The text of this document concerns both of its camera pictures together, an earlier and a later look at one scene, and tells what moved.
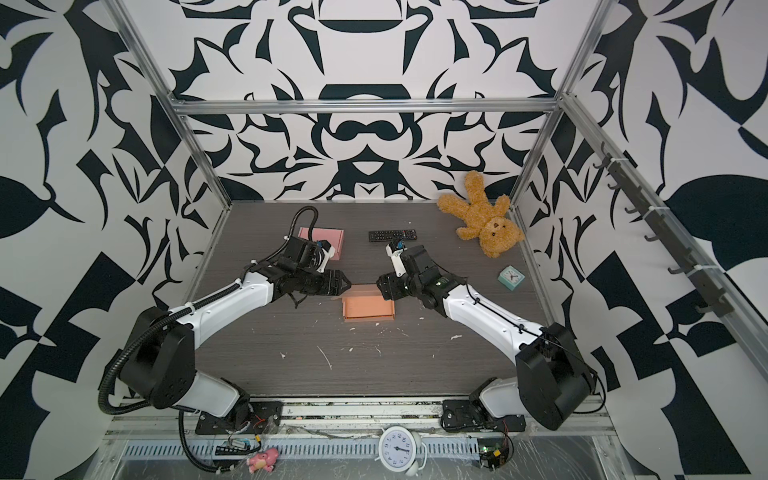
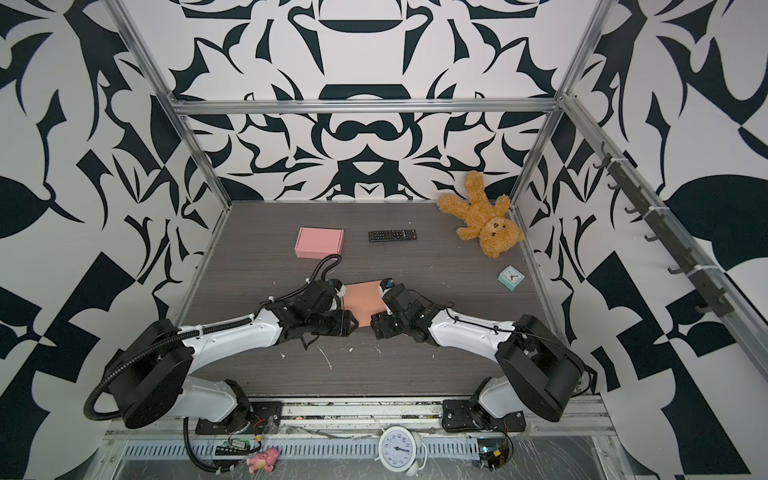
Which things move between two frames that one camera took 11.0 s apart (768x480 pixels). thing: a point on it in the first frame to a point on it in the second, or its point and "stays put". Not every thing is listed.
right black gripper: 390,282 to 380,322
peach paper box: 364,302 stays put
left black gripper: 335,282 to 344,321
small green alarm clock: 511,277 stays put
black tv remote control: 388,235 stays put
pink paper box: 334,236 stays put
